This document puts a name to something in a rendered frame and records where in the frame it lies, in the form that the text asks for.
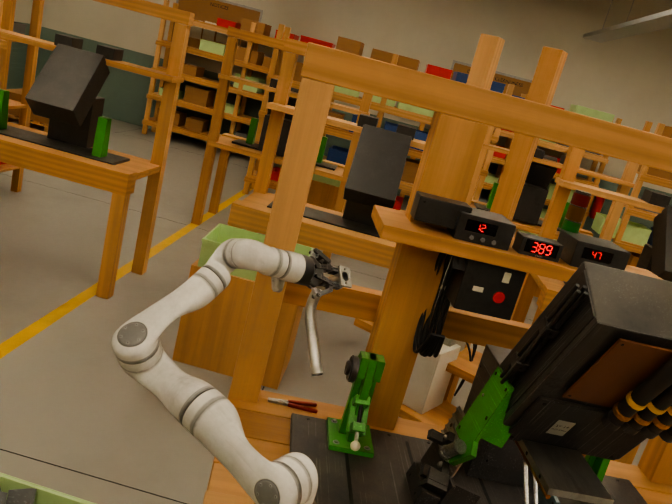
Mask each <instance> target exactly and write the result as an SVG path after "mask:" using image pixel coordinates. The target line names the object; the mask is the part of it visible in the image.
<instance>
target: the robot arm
mask: <svg viewBox="0 0 672 504"><path fill-rule="evenodd" d="M309 254H310V256H307V255H303V254H299V253H296V252H292V251H286V250H281V249H278V248H274V247H270V246H268V245H266V244H264V243H261V242H259V241H256V240H252V239H245V238H232V239H228V240H226V241H225V242H223V243H222V244H221V245H220V246H219V247H218V248H217V249H216V250H215V252H214V253H213V254H212V256H211V257H210V258H209V260H208V262H207V263H206V264H205V265H204V266H203V267H201V268H200V269H199V270H198V271H197V272H196V273H195V274H194V275H192V276H191V277H190V278H189V279H188V280H187V281H186V282H184V283H183V284H182V285H181V286H180V287H178V288H177V289H176V290H174V291H173V292H171V293H170V294H168V295H167V296H165V297H164V298H162V299H161V300H159V301H158V302H156V303H154V304H153V305H151V306H150V307H148V308H147V309H145V310H144V311H142V312H140V313H139V314H137V315H136V316H134V317H132V318H131V319H129V320H128V321H127V322H125V323H124V324H123V325H121V326H120V327H119V328H118V329H117V330H116V331H115V333H114V334H113V336H112V340H111V345H112V349H113V352H114V354H115V356H116V358H117V360H118V362H119V365H120V367H121V368H122V369H123V370H124V371H125V372H126V373H127V374H128V375H129V376H131V377H132V378H133V379H135V380H136V381H137V382H139V383H140V384H141V385H143V386H144V387H145V388H147V389H148V390H149V391H151V392H152V393H153V394H154V395H155V396H156V397H157V398H158V399H159V400H160V401H161V402H162V403H163V405H164V406H165V407H166V408H167V409H168V410H169V412H170V413H171V414H172V415H173V416H174V417H175V418H176V419H177V420H178V421H179V422H180V424H181V425H182V426H184V427H185V428H186V429H187V430H188V431H189V432H190V433H191V434H192V435H193V436H194V437H195V438H196V439H197V440H198V441H199V442H201V443H202V444H203V445H204V446H205V447H206V448H207V449H208V450H209V451H210V452H211V453H212V454H213V455H214V456H215V457H216V458H217V459H218V460H219V461H220V462H221V464H222V465H223V466H224V467H225V468H226V469H227V470H228V471H229V472H230V473H231V474H232V476H233V477H234V478H235V479H236V480H237V482H238V483H239V484H240V485H241V487H242V488H243V489H244V490H245V491H246V493H247V494H248V495H249V496H250V497H251V499H252V500H253V501H254V502H255V503H256V504H313V501H314V499H315V496H316V493H317V489H318V473H317V470H316V467H315V465H314V463H313V462H312V461H311V459H310V458H309V457H307V456H306V455H304V454H302V453H299V452H291V453H287V454H285V455H283V456H281V457H279V458H278V459H276V460H274V461H272V462H270V461H269V460H267V459H266V458H264V457H263V456H262V455H261V454H260V453H259V452H257V451H256V450H255V449H254V448H253V447H252V446H251V444H250V443H249V442H248V440H247V439H246V437H245V434H244V431H243V428H242V424H241V420H240V417H239V414H238V412H237V410H236V408H235V407H234V405H233V404H232V403H231V402H230V401H229V400H228V399H227V398H226V397H225V396H224V395H222V394H221V393H220V392H219V391H218V390H217V389H216V388H214V387H213V386H212V385H210V384H209V383H207V382H205V381H203V380H201V379H199V378H196V377H193V376H191V375H189V374H187V373H185V372H184V371H182V370H181V369H180V368H179V367H178V366H177V365H176V364H175V363H174V362H173V361H172V360H171V358H170V357H169V356H168V355H167V354H166V352H165V351H164V349H163V347H162V344H161V341H160V339H159V336H160V335H161V334H162V332H163V331H164V330H165V329H166V328H167V327H168V326H169V325H170V324H171V323H172V322H173V321H175V320H176V319H177V318H179V317H181V316H183V315H185V314H188V313H191V312H194V311H196V310H199V309H201V308H203V307H204V306H206V305H207V304H209V303H210V302H211V301H212V300H213V299H214V298H216V297H217V296H218V295H219V294H220V293H221V292H222V291H223V290H224V289H225V288H226V287H227V286H228V285H229V283H230V281H231V276H230V273H231V272H232V271H233V270H235V269H247V270H253V271H257V272H259V273H261V274H263V275H266V276H270V277H271V281H272V290H273V291H274V292H281V291H282V290H283V287H284V283H285V281H286V282H291V283H295V284H299V285H304V286H307V287H308V288H310V289H311V290H312V292H313V294H312V298H313V299H315V298H318V297H320V296H323V295H325V294H328V293H330V292H333V289H335V290H339V289H342V287H343V286H339V282H335V281H334V282H333V281H331V280H329V278H327V277H325V276H324V274H323V273H326V272H328V274H331V275H335V274H338V268H335V267H333V266H331V264H330V263H331V260H330V259H329V258H328V257H327V256H326V255H325V254H323V253H322V252H321V251H320V250H319V249H318V248H315V249H313V250H310V251H309ZM324 260H325V261H324ZM317 286H323V287H325V290H323V291H322V290H321V289H317V288H316V287H317Z"/></svg>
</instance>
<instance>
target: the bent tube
mask: <svg viewBox="0 0 672 504"><path fill-rule="evenodd" d="M328 278H329V280H331V281H333V282H334V281H335V282H339V286H343V287H347V288H352V283H351V272H350V268H348V267H344V266H341V265H339V266H338V274H335V275H333V276H331V277H328ZM312 294H313V292H312V291H311V293H310V295H309V297H308V299H307V302H306V306H305V315H304V317H305V327H306V334H307V342H308V350H309V358H310V366H311V374H312V376H320V375H323V369H322V362H321V354H320V347H319V340H318V332H317V325H316V308H317V304H318V301H319V299H320V298H321V296H320V297H318V298H315V299H313V298H312Z"/></svg>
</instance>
